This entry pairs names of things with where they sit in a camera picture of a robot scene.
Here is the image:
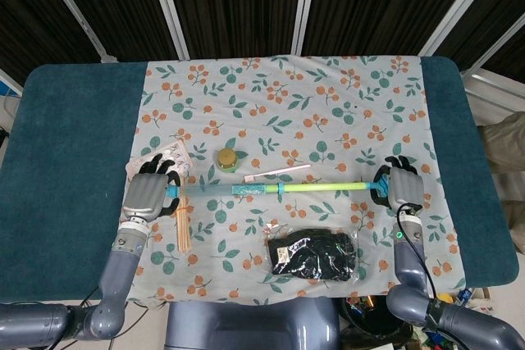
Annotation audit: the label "grey black left robot hand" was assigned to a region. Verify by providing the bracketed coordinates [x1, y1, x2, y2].
[121, 153, 182, 222]

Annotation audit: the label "grey black right robot hand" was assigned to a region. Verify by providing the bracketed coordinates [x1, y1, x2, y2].
[371, 156, 425, 212]

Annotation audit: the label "green plunger with blue handle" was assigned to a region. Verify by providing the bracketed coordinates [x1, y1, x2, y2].
[282, 175, 390, 200]

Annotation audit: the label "clear plastic tube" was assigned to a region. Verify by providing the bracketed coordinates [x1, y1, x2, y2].
[166, 180, 287, 201]

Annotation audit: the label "bundle of bamboo sticks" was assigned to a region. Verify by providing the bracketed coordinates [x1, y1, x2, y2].
[175, 197, 194, 253]

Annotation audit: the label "pink press-on nail package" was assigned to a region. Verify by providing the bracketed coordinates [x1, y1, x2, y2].
[126, 140, 193, 181]

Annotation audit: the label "small green jar gold lid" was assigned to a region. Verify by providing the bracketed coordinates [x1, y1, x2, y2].
[216, 147, 240, 174]

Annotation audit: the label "teal plush table cover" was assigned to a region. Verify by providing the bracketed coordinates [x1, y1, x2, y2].
[0, 57, 521, 302]

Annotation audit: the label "beige fabric bundle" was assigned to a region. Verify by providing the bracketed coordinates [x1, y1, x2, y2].
[477, 111, 525, 173]

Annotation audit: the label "black socks in plastic bag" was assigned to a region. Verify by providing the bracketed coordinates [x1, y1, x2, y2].
[264, 225, 368, 285]

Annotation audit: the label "thin pink stick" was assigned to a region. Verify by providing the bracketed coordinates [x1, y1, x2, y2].
[243, 162, 313, 182]

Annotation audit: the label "floral print tablecloth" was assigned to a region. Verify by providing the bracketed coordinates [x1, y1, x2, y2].
[105, 54, 467, 302]

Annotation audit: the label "black waste bin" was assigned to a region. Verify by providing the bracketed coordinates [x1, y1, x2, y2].
[342, 294, 413, 350]

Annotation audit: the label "grey-blue robot torso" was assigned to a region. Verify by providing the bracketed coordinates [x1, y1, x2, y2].
[163, 296, 341, 350]

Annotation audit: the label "black folding screen panel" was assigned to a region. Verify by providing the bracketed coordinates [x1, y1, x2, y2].
[47, 0, 181, 62]
[162, 0, 311, 60]
[301, 0, 491, 58]
[441, 0, 525, 80]
[0, 0, 102, 84]

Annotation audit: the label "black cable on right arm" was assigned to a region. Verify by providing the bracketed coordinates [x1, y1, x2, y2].
[395, 202, 436, 300]

